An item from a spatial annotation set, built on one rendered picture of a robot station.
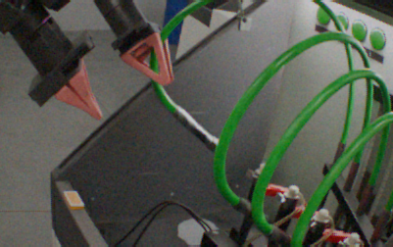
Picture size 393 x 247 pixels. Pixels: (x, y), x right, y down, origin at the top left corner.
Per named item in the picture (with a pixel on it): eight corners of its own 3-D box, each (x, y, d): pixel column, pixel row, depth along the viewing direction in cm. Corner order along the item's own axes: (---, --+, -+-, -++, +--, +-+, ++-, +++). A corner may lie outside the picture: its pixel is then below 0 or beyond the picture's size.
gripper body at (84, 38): (95, 49, 52) (63, 6, 49) (34, 105, 53) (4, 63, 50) (94, 37, 58) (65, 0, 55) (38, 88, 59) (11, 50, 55)
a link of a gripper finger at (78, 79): (117, 116, 56) (72, 58, 52) (74, 151, 56) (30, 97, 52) (113, 95, 62) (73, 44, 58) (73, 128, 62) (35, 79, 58)
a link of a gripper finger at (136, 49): (190, 70, 79) (159, 25, 79) (181, 70, 72) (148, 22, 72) (155, 94, 81) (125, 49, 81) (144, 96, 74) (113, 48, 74)
